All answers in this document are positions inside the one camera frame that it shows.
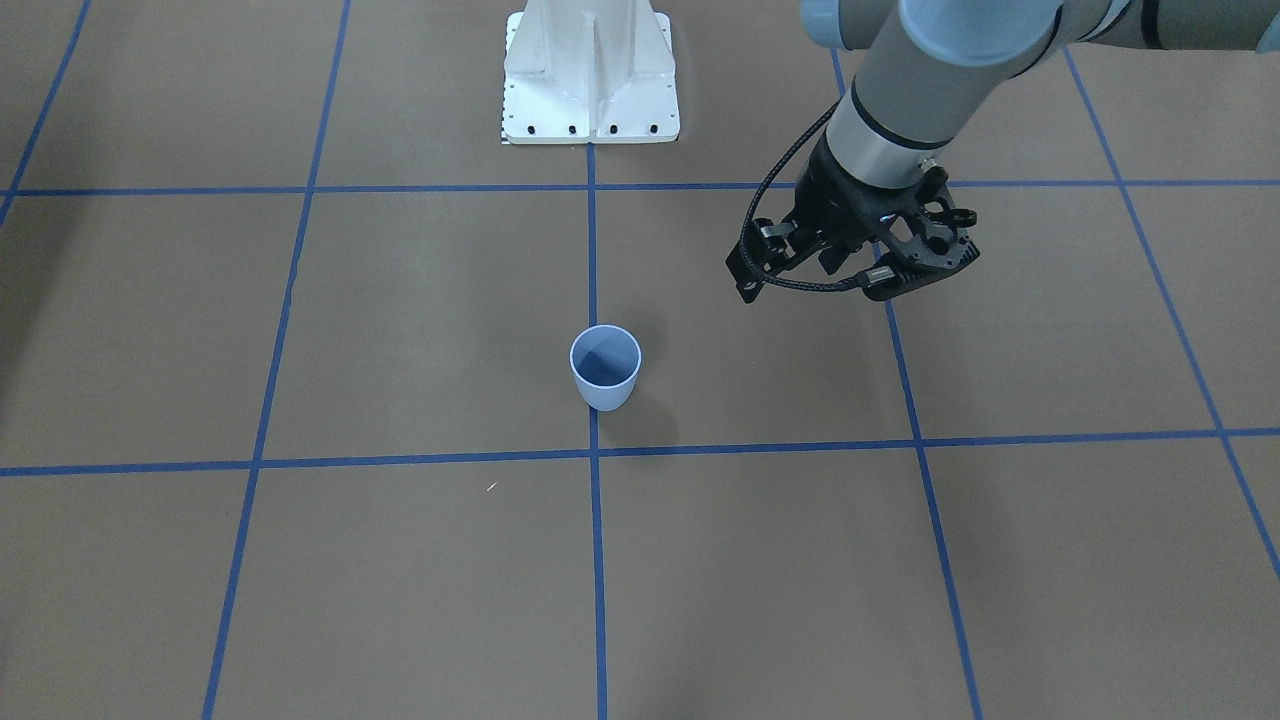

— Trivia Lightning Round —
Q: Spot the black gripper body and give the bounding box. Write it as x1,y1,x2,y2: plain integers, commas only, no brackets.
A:
783,136,891,275

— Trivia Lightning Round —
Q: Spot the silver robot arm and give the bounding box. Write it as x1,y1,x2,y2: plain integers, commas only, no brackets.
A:
724,1,1277,304

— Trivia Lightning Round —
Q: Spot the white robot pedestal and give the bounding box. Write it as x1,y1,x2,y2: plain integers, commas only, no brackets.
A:
500,1,681,145

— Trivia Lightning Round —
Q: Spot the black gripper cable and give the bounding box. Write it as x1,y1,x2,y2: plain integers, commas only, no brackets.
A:
739,100,891,293

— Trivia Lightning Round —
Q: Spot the light blue plastic cup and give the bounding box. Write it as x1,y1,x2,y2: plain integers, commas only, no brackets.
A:
568,324,643,413

